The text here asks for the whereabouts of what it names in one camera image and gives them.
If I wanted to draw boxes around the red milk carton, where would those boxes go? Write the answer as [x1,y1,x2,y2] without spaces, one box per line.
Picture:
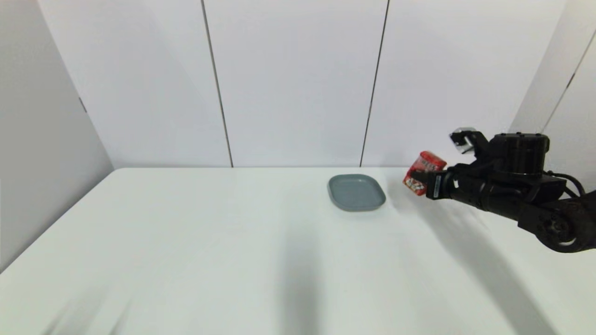
[402,150,447,196]

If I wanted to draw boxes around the grey rounded plate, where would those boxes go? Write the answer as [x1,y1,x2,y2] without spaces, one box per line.
[327,174,386,212]

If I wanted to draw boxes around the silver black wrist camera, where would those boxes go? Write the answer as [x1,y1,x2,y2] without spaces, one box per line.
[449,127,490,155]

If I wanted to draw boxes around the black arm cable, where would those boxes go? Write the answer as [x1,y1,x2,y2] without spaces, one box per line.
[542,171,586,198]

